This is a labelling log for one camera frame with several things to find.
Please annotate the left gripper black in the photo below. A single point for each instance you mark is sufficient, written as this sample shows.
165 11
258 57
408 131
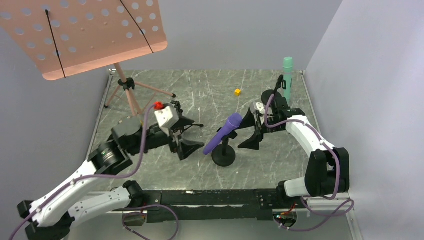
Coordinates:
177 138

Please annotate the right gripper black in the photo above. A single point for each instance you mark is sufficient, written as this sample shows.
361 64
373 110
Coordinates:
259 124

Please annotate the purple toy microphone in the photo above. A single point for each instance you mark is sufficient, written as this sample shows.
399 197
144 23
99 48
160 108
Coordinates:
232 123

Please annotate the black round-base clip mic stand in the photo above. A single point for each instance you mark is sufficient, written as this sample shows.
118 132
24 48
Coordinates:
224 155

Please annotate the teal toy microphone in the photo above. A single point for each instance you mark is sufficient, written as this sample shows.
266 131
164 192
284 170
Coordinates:
288 64

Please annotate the black shock mount tripod stand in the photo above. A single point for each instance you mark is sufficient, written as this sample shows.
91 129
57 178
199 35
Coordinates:
183 123

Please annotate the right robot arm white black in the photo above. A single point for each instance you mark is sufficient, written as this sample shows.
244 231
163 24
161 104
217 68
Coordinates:
327 172

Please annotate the pink perforated music stand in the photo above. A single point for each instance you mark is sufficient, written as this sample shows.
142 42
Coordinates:
68 37

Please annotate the yellow cube near teal microphone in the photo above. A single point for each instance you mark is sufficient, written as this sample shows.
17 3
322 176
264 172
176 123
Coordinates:
237 92

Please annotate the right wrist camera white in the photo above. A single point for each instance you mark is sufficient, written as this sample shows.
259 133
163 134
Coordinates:
258 107

